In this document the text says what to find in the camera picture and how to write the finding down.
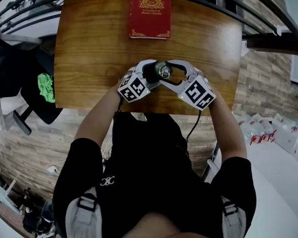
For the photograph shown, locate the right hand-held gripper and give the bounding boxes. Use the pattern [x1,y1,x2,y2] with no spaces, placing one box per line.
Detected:
[159,59,217,112]

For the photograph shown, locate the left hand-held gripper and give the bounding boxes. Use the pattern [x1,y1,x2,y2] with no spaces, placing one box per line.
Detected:
[117,59,162,104]

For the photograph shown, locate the dark green travel cup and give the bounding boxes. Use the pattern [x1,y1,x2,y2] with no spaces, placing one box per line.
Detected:
[143,61,165,84]

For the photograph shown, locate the dark cup lid with ring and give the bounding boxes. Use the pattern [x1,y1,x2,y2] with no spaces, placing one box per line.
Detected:
[156,61,173,80]

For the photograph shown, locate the person's left forearm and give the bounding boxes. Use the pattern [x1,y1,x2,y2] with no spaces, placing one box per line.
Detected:
[75,85,122,150]

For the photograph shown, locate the person's right forearm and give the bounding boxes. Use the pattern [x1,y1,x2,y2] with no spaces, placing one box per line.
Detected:
[208,92,248,161]

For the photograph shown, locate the red hardcover book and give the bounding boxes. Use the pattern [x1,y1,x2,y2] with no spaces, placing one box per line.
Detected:
[128,0,172,41]

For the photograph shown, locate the person's black shirt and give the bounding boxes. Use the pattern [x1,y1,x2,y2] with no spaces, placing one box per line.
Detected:
[52,112,258,238]

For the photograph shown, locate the pile of white plastic bags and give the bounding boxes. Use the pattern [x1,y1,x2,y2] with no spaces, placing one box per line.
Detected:
[234,112,298,162]

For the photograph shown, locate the green cloth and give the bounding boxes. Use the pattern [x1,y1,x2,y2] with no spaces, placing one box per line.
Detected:
[37,73,56,104]

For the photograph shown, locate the black office chair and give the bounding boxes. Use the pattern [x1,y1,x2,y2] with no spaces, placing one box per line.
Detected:
[0,35,64,136]

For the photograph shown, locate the white sheet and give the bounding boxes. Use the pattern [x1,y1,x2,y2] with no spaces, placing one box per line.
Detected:
[243,145,298,238]

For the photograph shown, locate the black and white shoes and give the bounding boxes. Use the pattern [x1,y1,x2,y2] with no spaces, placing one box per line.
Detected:
[22,199,56,238]

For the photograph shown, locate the white seat frame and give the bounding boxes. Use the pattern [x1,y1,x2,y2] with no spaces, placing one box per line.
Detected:
[202,140,223,183]

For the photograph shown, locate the white railing bracket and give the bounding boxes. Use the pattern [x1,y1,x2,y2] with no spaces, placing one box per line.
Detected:
[275,24,289,36]

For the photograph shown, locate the white charger with cable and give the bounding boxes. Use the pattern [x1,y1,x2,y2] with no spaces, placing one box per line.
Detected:
[46,159,67,176]

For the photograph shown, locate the grey harness strap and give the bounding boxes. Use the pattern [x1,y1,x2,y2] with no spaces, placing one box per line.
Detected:
[220,195,247,238]
[65,186,103,238]

